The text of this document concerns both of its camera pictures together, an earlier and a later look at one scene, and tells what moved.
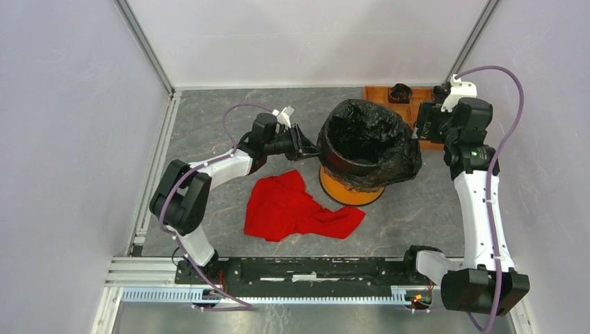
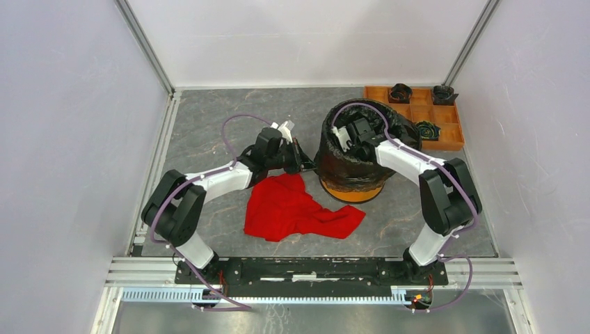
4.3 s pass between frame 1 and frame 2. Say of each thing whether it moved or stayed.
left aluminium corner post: stayed
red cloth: stayed
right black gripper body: moved
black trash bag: stayed
